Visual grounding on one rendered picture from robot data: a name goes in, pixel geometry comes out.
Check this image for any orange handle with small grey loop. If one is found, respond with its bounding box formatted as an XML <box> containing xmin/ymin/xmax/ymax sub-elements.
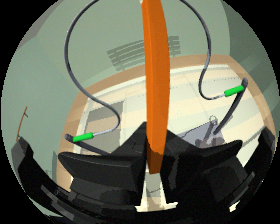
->
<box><xmin>139</xmin><ymin>0</ymin><xmax>170</xmax><ymax>174</ymax></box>

